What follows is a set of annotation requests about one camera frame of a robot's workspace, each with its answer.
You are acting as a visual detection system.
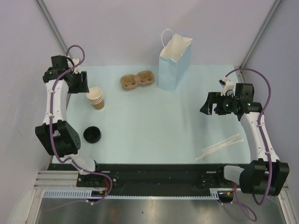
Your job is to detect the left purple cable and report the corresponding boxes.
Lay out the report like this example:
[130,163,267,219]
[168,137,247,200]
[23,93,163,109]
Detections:
[48,44,113,207]

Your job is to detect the purple cable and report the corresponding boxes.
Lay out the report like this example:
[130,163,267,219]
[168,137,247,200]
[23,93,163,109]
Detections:
[48,44,113,207]
[224,67,274,206]

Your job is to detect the white slotted cable duct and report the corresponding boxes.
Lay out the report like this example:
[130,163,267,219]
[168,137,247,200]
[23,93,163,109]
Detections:
[43,189,219,200]

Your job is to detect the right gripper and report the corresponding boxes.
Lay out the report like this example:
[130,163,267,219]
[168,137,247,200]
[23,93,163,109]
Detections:
[199,92,239,115]

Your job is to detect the light blue paper bag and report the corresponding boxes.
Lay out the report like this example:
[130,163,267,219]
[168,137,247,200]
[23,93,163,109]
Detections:
[158,32,193,93]

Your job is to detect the aluminium frame rail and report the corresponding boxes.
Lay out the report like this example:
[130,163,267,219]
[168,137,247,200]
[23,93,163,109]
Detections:
[34,170,80,190]

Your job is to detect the stack of black lids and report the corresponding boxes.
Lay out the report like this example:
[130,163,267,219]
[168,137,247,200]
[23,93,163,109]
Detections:
[83,126,101,144]

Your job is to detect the stack of paper cups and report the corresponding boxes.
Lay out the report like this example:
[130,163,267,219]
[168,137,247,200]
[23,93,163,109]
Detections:
[86,87,105,110]

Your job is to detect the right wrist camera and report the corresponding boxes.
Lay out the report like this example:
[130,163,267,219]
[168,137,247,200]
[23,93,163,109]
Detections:
[219,77,235,96]

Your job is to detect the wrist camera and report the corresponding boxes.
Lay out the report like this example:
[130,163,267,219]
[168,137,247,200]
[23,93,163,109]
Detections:
[71,58,81,74]
[219,77,235,96]

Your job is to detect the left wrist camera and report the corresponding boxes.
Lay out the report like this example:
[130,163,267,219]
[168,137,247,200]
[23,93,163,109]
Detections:
[71,58,81,74]

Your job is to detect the light blue table mat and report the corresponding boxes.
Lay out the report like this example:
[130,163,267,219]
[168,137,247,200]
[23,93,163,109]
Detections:
[67,65,251,164]

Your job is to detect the white wrapped straw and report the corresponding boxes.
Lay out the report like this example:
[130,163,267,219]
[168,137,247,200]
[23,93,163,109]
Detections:
[202,133,240,152]
[202,147,223,155]
[194,138,244,161]

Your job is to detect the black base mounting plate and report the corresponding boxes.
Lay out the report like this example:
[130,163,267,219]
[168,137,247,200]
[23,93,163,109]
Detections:
[47,163,248,198]

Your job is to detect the brown cardboard cup carrier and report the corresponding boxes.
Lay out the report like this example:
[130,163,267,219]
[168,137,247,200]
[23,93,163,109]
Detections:
[120,70,155,90]

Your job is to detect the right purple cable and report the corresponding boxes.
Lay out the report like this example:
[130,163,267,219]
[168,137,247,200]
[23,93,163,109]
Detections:
[224,67,274,206]

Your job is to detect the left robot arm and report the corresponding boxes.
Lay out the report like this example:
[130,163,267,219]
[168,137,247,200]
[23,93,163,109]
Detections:
[35,56,103,187]

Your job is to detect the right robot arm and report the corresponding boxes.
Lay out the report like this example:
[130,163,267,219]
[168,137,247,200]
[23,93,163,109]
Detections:
[200,79,290,196]

